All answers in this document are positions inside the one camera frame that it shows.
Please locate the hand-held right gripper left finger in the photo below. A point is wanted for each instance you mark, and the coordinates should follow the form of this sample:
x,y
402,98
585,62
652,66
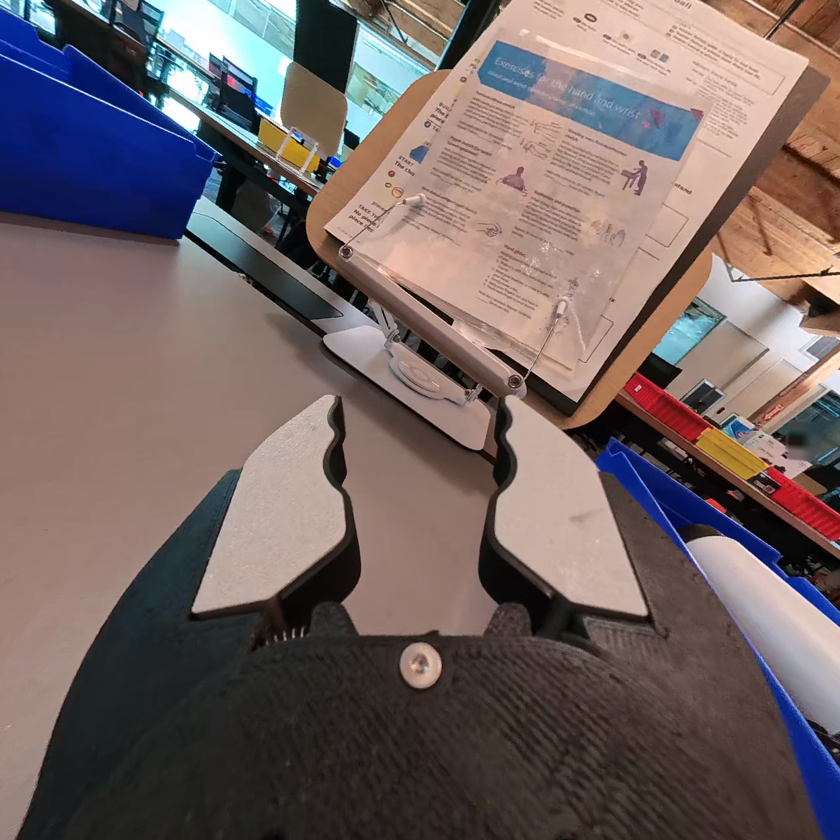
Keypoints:
x,y
275,518

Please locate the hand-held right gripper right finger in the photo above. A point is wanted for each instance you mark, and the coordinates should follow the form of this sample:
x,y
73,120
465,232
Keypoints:
x,y
564,525

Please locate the blue storage bin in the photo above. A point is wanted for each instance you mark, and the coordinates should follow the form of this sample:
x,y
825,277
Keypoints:
x,y
98,164
656,485

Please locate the grey desk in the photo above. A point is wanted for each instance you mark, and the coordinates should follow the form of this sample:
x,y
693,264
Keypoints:
x,y
131,394

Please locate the red bin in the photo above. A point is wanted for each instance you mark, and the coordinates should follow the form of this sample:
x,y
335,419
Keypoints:
x,y
807,505
663,407

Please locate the flat yellow bin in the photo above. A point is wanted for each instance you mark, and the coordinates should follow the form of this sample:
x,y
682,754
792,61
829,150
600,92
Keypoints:
x,y
732,453

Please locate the white roll in bin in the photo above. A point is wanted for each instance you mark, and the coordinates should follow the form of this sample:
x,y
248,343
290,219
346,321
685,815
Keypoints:
x,y
774,617

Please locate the wooden document stand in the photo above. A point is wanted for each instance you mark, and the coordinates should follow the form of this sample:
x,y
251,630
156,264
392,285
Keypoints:
x,y
328,216

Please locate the printed sheet blue banner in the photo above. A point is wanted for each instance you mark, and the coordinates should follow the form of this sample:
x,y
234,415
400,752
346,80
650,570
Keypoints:
x,y
525,197

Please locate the cream rounded board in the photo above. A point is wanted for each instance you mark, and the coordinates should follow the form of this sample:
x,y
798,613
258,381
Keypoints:
x,y
315,105

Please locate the black panel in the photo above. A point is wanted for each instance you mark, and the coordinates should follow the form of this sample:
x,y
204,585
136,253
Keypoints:
x,y
325,33

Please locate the black pole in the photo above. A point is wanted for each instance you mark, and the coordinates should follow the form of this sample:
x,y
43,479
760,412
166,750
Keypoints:
x,y
469,26

